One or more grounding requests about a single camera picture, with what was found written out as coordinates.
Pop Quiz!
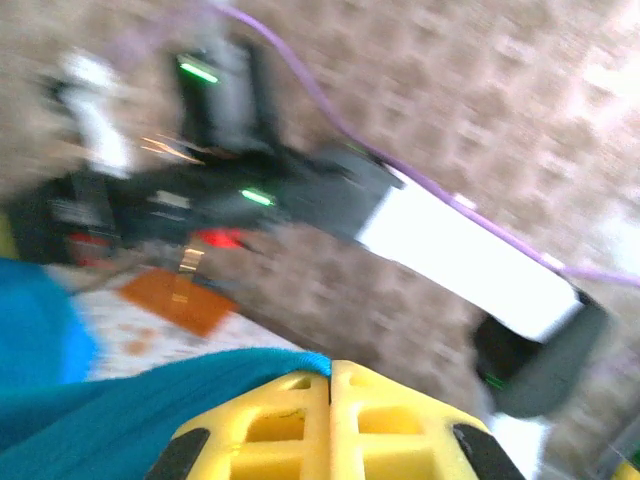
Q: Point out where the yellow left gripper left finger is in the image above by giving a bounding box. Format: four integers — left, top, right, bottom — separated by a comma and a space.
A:
143, 370, 332, 480

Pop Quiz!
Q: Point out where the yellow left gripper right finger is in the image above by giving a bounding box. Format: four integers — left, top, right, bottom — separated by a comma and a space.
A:
330, 359, 527, 480

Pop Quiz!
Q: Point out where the blue t-shirt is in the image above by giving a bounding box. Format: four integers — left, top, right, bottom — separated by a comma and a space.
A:
0, 257, 332, 480

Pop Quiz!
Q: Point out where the orange wooden stand base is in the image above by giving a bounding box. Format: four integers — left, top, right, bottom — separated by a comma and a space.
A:
117, 267, 241, 339

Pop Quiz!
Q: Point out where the floral tablecloth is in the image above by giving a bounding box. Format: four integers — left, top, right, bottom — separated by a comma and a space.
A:
42, 263, 311, 386

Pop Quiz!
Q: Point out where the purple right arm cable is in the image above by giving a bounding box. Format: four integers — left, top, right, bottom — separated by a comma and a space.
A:
149, 0, 640, 290

